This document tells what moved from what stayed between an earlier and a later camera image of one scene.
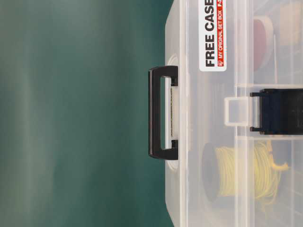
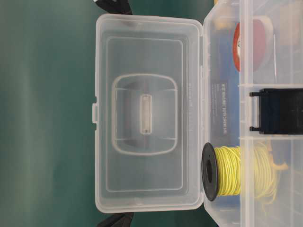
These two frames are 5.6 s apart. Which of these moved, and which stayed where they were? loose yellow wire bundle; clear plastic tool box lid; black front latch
Moved: clear plastic tool box lid
Stayed: loose yellow wire bundle; black front latch
